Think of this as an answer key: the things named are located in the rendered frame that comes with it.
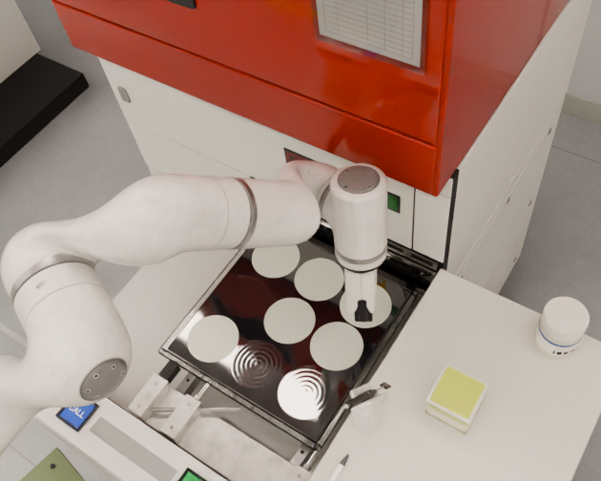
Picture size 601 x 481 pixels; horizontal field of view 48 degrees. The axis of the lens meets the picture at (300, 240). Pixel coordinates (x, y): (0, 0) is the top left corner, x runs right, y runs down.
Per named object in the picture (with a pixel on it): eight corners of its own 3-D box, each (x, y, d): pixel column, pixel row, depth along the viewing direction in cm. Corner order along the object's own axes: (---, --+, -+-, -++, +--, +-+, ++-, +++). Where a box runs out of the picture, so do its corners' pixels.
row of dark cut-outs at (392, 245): (254, 183, 146) (252, 177, 144) (437, 268, 129) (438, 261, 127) (252, 185, 146) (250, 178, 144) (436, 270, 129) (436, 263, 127)
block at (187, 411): (190, 399, 127) (186, 392, 124) (204, 407, 125) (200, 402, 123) (163, 434, 123) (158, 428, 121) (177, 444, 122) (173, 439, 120)
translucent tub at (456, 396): (444, 378, 115) (446, 362, 109) (485, 400, 112) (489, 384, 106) (423, 415, 111) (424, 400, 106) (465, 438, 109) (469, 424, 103)
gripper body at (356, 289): (338, 227, 112) (341, 271, 121) (336, 274, 105) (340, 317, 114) (383, 226, 112) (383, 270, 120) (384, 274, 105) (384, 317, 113)
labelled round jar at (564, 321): (543, 316, 119) (553, 288, 111) (583, 334, 116) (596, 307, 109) (527, 347, 116) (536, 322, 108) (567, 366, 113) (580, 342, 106)
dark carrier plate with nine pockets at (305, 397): (268, 224, 146) (268, 222, 146) (410, 293, 133) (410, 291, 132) (168, 349, 132) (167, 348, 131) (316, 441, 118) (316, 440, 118)
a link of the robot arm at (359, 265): (335, 220, 111) (336, 233, 113) (333, 261, 105) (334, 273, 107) (386, 219, 110) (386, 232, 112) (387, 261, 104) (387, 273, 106)
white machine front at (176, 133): (152, 156, 172) (95, 27, 139) (444, 295, 140) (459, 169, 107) (143, 165, 171) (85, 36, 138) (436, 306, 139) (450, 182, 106)
